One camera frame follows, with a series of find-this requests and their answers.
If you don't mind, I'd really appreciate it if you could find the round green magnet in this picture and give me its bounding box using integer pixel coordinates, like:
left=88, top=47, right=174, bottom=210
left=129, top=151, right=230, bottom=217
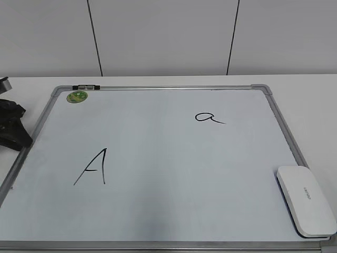
left=66, top=91, right=88, bottom=103

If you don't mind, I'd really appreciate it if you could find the white board eraser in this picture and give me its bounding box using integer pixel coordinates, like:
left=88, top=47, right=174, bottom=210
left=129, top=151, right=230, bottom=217
left=276, top=166, right=336, bottom=238

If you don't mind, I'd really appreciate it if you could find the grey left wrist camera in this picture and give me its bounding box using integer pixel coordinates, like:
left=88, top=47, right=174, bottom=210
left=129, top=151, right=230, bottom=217
left=0, top=76, right=12, bottom=94

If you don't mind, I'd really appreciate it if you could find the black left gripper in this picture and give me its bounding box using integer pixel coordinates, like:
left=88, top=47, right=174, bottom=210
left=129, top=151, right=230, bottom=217
left=1, top=99, right=33, bottom=151

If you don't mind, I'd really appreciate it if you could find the white board with grey frame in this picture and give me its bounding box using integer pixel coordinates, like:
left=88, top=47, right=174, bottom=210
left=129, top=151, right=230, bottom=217
left=1, top=84, right=336, bottom=251

